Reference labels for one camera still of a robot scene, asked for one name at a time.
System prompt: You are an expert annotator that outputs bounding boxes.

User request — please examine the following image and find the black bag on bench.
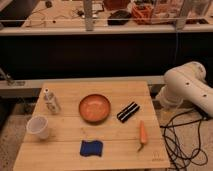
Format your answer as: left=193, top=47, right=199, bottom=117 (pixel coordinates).
left=107, top=10, right=131, bottom=26

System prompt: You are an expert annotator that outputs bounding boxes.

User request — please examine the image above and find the orange carrot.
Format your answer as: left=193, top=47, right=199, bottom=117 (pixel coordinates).
left=137, top=120, right=148, bottom=152

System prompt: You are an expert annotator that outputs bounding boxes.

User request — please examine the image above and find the orange ceramic bowl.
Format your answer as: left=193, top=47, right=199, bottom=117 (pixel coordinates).
left=79, top=94, right=111, bottom=123

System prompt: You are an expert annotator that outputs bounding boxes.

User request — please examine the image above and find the grey metal post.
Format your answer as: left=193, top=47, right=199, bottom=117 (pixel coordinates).
left=83, top=0, right=93, bottom=31

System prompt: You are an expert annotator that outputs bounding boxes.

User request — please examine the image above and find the small white bottle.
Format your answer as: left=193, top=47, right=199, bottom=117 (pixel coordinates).
left=44, top=88, right=61, bottom=114

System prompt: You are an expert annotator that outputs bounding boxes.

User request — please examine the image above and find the orange crate on bench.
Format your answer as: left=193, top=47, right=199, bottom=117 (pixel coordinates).
left=131, top=5, right=152, bottom=25

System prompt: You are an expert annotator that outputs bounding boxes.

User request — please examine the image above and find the blue folded cloth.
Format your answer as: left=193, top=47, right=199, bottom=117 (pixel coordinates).
left=80, top=140, right=103, bottom=157

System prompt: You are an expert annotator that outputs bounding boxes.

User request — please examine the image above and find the white ceramic cup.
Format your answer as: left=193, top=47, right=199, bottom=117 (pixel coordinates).
left=26, top=116, right=49, bottom=140

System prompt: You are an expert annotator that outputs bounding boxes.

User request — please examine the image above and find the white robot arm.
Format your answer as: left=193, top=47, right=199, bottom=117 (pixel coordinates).
left=156, top=61, right=213, bottom=117

